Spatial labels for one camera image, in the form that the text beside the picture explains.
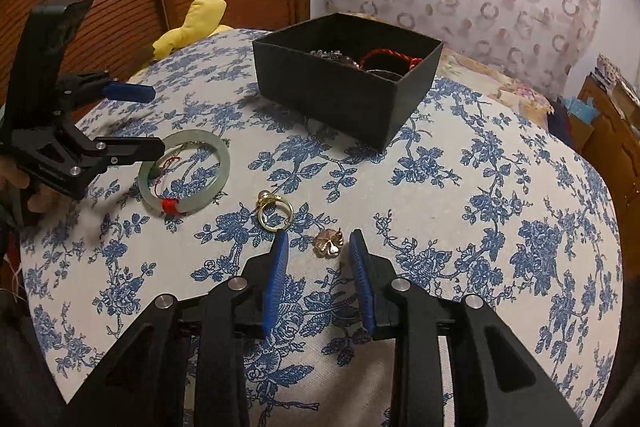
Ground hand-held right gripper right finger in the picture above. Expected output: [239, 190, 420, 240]
[348, 229, 583, 427]

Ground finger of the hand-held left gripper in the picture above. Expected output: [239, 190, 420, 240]
[95, 136, 166, 166]
[65, 71, 156, 104]

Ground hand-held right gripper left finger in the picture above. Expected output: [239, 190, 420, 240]
[70, 231, 291, 427]

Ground gold flower pendant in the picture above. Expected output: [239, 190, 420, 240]
[312, 227, 345, 256]

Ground gold ring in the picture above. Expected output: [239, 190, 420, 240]
[256, 191, 296, 232]

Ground pale green jade bangle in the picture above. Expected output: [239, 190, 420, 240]
[138, 129, 232, 215]

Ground black cardboard box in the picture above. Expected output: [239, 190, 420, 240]
[252, 13, 443, 152]

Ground small grey bead bracelet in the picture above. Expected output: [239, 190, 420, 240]
[309, 48, 358, 66]

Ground red cord bracelet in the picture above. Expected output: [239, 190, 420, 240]
[359, 48, 425, 72]

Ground person's left hand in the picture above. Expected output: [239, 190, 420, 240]
[0, 157, 67, 214]

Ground yellow plush toy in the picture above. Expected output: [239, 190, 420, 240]
[152, 0, 233, 60]

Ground blue floral tablecloth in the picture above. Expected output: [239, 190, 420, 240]
[20, 28, 623, 427]

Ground pink floral blanket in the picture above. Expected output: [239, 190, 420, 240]
[440, 47, 556, 118]

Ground dark blue blanket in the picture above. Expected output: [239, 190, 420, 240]
[545, 107, 581, 148]

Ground light blue bag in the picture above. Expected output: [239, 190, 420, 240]
[557, 96, 596, 132]

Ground wooden cabinet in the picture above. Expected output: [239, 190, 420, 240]
[577, 77, 640, 228]

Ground stack of folded fabrics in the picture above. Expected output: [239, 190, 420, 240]
[595, 53, 640, 102]

